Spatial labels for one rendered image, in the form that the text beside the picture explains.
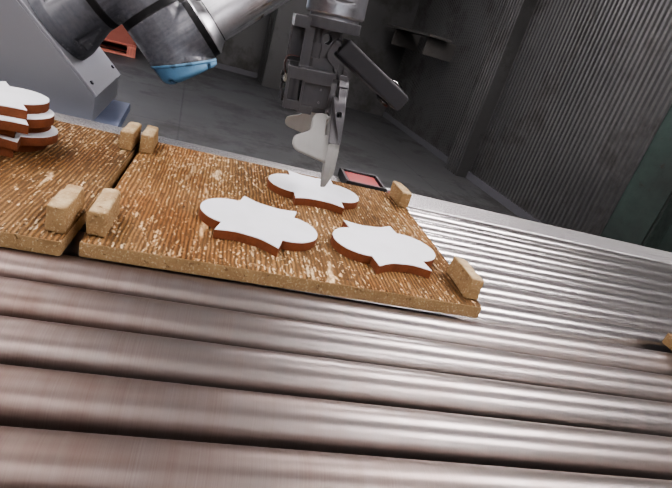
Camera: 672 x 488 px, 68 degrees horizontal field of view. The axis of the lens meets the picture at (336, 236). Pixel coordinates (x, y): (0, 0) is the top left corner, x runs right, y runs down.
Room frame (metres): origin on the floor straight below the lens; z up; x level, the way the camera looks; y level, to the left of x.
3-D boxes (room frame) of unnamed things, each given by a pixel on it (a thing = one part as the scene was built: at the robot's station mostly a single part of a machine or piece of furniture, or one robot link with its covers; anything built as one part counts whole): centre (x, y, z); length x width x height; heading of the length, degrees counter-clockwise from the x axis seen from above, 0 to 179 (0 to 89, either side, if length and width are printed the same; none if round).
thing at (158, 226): (0.61, 0.07, 0.93); 0.41 x 0.35 x 0.02; 107
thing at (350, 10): (0.69, 0.08, 1.19); 0.08 x 0.08 x 0.05
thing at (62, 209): (0.41, 0.25, 0.95); 0.06 x 0.02 x 0.03; 15
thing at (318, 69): (0.69, 0.09, 1.11); 0.09 x 0.08 x 0.12; 107
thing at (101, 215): (0.43, 0.22, 0.95); 0.06 x 0.02 x 0.03; 17
